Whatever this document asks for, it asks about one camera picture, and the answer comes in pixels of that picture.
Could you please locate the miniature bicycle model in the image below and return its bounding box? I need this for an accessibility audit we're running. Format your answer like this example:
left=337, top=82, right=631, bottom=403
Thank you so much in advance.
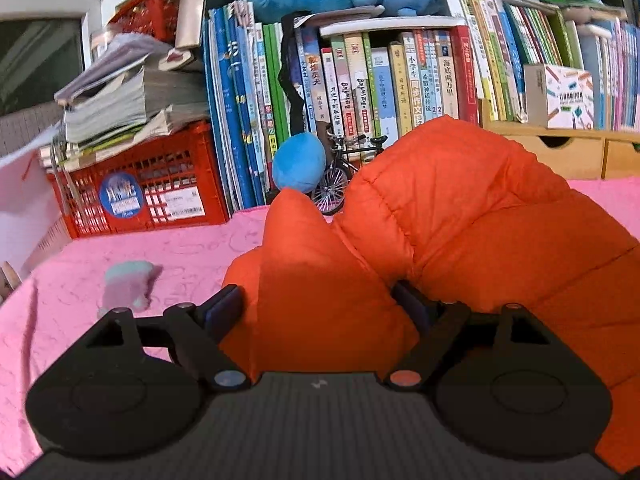
left=311, top=127, right=388, bottom=216

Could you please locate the beige flat board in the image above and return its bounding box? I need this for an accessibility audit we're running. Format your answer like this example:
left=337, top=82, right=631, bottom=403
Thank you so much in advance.
left=175, top=0, right=212, bottom=52

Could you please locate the red plastic basket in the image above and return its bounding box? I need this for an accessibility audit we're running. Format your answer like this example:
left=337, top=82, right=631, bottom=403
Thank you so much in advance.
left=107, top=0, right=183, bottom=43

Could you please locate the red plastic crate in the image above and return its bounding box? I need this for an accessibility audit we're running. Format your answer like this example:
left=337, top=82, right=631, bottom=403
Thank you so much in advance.
left=47, top=121, right=232, bottom=240

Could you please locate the black strap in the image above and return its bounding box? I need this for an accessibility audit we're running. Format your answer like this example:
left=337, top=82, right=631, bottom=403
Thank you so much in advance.
left=278, top=14, right=307, bottom=136

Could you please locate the row of paperback books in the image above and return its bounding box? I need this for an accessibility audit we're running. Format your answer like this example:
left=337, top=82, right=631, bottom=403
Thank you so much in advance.
left=295, top=25, right=481, bottom=171

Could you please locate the wooden board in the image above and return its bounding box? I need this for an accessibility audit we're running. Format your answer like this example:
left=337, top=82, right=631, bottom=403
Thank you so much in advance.
left=0, top=260, right=21, bottom=303

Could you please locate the stack of paper workbooks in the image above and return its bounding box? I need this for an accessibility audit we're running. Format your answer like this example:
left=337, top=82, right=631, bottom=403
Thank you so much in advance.
left=40, top=32, right=211, bottom=171

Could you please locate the wooden drawer organizer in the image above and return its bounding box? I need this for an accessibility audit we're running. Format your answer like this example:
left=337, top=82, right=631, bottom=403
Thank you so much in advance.
left=480, top=97, right=640, bottom=181

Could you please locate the row of green-spined books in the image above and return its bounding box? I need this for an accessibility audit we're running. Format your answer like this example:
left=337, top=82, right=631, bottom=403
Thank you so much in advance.
left=457, top=0, right=586, bottom=126

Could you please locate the row of thin blue books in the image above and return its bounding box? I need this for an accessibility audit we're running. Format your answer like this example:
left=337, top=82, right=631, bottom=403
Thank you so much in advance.
left=202, top=0, right=291, bottom=216

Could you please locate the window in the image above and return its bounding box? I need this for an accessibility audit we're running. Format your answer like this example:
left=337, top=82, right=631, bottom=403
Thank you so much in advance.
left=0, top=0, right=108, bottom=116

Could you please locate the pink rabbit-print blanket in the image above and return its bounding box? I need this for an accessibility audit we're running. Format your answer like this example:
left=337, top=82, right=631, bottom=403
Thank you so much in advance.
left=0, top=177, right=640, bottom=478

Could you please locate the small grey teal toy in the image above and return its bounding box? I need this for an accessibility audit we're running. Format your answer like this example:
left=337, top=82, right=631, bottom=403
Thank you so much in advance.
left=97, top=260, right=163, bottom=312

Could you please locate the orange hooded puffer jacket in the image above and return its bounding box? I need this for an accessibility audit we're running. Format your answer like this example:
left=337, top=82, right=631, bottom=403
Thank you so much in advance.
left=220, top=115, right=640, bottom=476

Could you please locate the white pencil-print box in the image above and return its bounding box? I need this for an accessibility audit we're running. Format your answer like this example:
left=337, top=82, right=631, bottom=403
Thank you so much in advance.
left=522, top=62, right=596, bottom=131

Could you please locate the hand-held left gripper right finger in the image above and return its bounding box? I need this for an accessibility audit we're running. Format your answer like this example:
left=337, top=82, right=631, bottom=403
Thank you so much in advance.
left=385, top=280, right=556, bottom=393

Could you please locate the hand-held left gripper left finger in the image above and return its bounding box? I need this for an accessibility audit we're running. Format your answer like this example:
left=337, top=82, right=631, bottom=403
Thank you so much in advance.
left=82, top=284, right=253, bottom=393

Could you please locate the row of pink blue books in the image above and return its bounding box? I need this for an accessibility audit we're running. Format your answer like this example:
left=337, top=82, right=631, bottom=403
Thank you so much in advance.
left=577, top=15, right=640, bottom=133

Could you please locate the round blue plush ball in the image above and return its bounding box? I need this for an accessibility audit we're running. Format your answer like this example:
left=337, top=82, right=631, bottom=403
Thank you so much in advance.
left=271, top=132, right=327, bottom=194

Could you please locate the white paper sheet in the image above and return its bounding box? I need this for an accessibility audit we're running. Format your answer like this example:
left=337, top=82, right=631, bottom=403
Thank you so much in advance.
left=0, top=132, right=66, bottom=281

